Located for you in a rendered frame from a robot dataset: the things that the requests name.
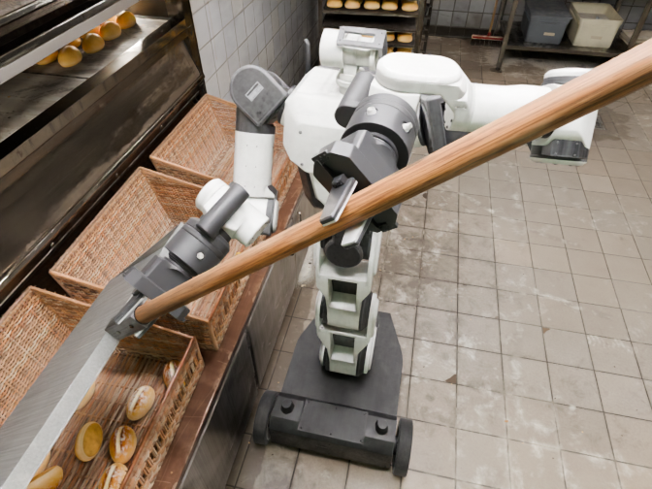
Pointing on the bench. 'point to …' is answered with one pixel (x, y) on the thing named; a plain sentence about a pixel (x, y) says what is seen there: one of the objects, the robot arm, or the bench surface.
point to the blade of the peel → (65, 380)
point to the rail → (52, 32)
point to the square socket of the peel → (125, 326)
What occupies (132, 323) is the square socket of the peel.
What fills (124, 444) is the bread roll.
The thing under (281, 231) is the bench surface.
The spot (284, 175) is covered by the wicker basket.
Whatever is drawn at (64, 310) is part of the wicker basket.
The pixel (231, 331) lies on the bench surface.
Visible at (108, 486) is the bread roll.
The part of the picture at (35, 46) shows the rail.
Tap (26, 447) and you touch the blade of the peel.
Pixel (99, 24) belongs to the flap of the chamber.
